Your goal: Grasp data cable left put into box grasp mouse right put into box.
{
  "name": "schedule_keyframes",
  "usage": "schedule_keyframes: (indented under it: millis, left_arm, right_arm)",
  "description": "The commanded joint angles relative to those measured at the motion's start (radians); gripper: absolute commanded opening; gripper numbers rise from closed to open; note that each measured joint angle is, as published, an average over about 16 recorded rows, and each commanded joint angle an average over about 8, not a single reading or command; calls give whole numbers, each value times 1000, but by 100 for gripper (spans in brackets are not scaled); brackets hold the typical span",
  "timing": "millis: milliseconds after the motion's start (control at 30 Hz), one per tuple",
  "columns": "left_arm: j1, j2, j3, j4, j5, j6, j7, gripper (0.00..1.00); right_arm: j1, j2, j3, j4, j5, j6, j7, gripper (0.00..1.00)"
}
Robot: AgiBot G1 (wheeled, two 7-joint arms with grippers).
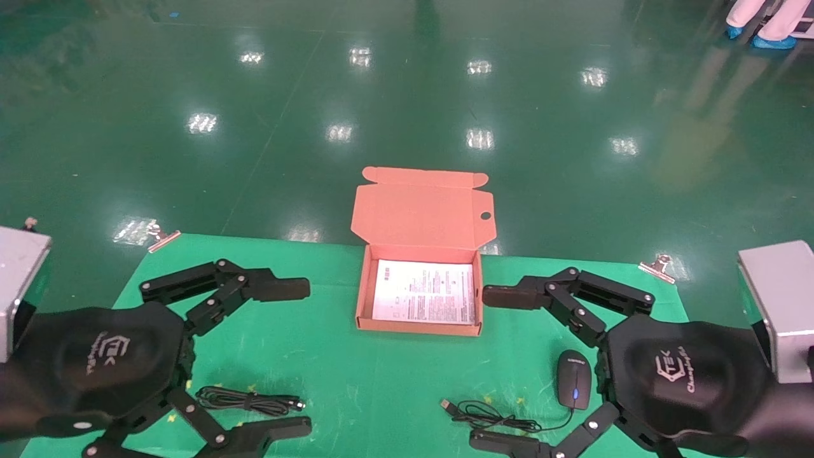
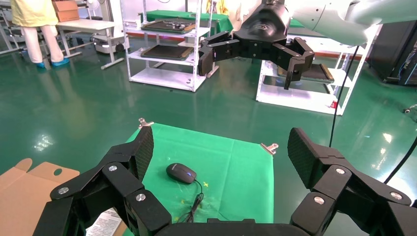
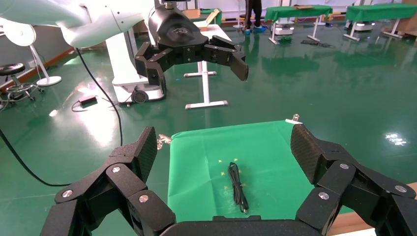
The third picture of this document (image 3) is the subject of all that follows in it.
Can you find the white pole stand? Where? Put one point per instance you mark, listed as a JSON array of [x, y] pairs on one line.
[[238, 26]]

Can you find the white round stand lamp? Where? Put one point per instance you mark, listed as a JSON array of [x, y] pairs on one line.
[[19, 34]]

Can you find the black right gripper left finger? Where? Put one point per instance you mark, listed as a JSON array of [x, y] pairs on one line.
[[123, 176]]

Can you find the large brown cardboard carton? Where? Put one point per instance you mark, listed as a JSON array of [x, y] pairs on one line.
[[407, 24]]

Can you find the cardboard box with raised flaps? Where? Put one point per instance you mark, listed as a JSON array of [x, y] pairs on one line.
[[192, 14]]

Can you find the low white robot base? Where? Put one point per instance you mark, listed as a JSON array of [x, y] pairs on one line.
[[282, 29], [363, 26]]

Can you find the green covered table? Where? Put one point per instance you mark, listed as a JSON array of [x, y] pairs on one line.
[[293, 13], [381, 11]]

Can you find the metal binder clip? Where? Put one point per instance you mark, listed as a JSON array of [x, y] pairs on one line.
[[164, 140], [295, 118]]

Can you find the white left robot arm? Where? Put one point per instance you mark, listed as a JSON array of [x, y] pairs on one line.
[[81, 22]]

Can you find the white table stand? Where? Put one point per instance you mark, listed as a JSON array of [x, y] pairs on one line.
[[204, 84]]

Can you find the person in black trousers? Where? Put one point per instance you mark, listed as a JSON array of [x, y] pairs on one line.
[[255, 9]]

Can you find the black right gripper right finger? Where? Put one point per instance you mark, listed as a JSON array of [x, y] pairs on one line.
[[338, 182]]

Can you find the black round stool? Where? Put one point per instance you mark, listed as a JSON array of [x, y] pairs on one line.
[[11, 69]]

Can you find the white robot base with column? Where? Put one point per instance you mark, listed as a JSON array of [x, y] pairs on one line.
[[122, 65]]

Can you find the black power adapter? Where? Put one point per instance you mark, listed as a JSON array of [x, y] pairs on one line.
[[88, 100]]

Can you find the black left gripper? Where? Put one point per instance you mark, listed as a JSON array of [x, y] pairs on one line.
[[172, 31]]

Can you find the flat cardboard sheet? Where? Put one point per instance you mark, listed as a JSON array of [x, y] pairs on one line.
[[303, 6]]

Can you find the green table cloth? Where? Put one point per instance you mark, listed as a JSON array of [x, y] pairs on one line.
[[202, 179]]

